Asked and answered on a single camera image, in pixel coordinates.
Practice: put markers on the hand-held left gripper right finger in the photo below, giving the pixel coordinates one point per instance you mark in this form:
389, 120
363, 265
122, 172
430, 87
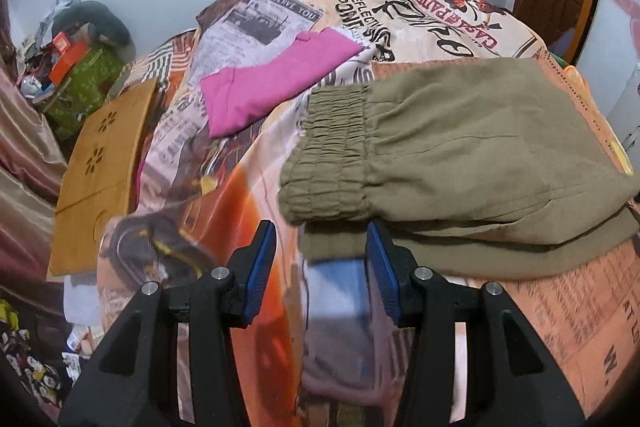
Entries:
382, 268

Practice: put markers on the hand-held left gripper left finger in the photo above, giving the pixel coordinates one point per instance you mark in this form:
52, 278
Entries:
260, 268

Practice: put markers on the olive green pants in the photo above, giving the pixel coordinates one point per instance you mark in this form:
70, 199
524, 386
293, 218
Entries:
475, 157

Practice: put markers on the printed blanket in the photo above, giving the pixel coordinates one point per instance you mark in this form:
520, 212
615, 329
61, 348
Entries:
240, 192

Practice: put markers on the wooden lap board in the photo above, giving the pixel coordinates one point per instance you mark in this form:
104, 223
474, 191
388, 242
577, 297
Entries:
100, 187

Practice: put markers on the pink folded garment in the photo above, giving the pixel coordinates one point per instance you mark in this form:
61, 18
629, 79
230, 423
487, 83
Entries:
270, 87

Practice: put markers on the black cartoon print cloth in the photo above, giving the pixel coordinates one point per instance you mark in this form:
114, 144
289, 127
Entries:
25, 357

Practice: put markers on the green printed bag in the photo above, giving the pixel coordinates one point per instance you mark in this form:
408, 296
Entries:
90, 79

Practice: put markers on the striped curtain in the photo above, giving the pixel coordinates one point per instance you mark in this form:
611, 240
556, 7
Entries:
25, 147

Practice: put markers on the grey bundled cloth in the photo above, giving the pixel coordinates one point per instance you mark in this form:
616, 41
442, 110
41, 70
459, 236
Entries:
107, 19

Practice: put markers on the orange box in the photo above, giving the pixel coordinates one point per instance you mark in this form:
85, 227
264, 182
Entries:
65, 46

